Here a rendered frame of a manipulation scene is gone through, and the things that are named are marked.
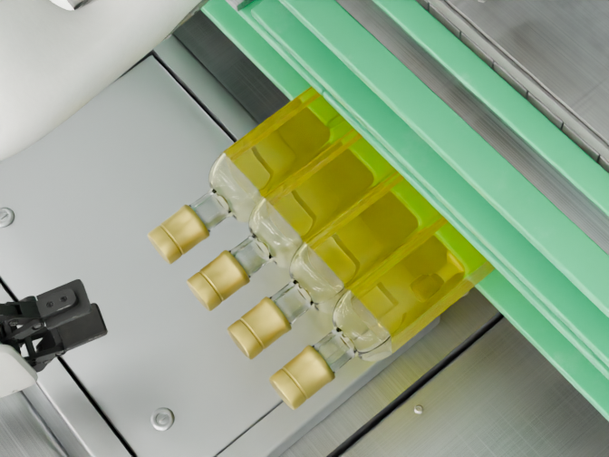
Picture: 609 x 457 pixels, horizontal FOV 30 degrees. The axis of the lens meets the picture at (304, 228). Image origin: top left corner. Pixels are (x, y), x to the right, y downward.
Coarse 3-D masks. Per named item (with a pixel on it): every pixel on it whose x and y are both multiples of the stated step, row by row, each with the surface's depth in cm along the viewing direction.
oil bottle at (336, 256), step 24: (384, 192) 98; (408, 192) 97; (336, 216) 97; (360, 216) 97; (384, 216) 97; (408, 216) 96; (432, 216) 97; (312, 240) 96; (336, 240) 96; (360, 240) 96; (384, 240) 96; (312, 264) 95; (336, 264) 95; (360, 264) 95; (312, 288) 95; (336, 288) 95
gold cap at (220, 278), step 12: (228, 252) 98; (216, 264) 97; (228, 264) 97; (192, 276) 98; (204, 276) 97; (216, 276) 97; (228, 276) 97; (240, 276) 97; (192, 288) 97; (204, 288) 96; (216, 288) 97; (228, 288) 97; (204, 300) 96; (216, 300) 97
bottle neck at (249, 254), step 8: (248, 240) 98; (232, 248) 99; (240, 248) 98; (248, 248) 98; (256, 248) 98; (240, 256) 98; (248, 256) 98; (256, 256) 98; (264, 256) 98; (240, 264) 97; (248, 264) 98; (256, 264) 98; (264, 264) 99; (248, 272) 98
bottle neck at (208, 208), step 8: (208, 192) 101; (200, 200) 100; (208, 200) 100; (216, 200) 100; (192, 208) 100; (200, 208) 100; (208, 208) 100; (216, 208) 100; (224, 208) 100; (200, 216) 99; (208, 216) 100; (216, 216) 100; (224, 216) 101; (208, 224) 100; (216, 224) 101
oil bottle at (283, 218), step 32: (352, 128) 101; (320, 160) 99; (352, 160) 99; (384, 160) 99; (288, 192) 98; (320, 192) 98; (352, 192) 98; (256, 224) 98; (288, 224) 97; (320, 224) 97; (288, 256) 98
